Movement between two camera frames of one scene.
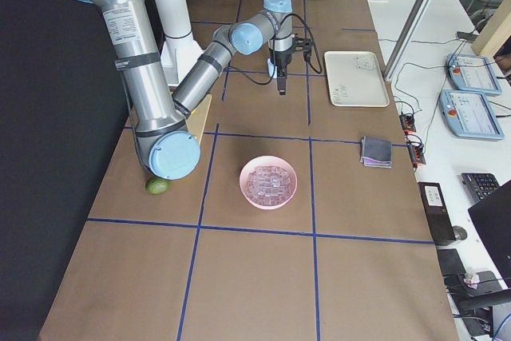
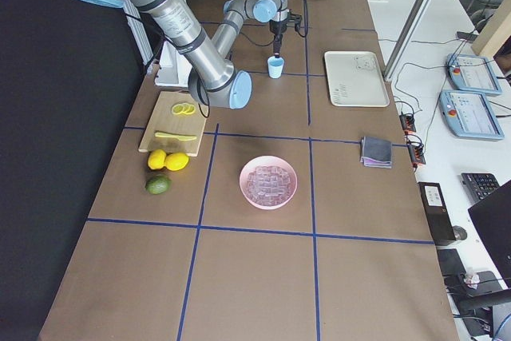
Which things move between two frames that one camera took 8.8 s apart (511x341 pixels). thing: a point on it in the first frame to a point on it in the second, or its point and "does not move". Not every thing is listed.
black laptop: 493,215 does not move
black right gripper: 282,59 to 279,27
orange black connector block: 407,122 does not move
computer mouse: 460,232 does not move
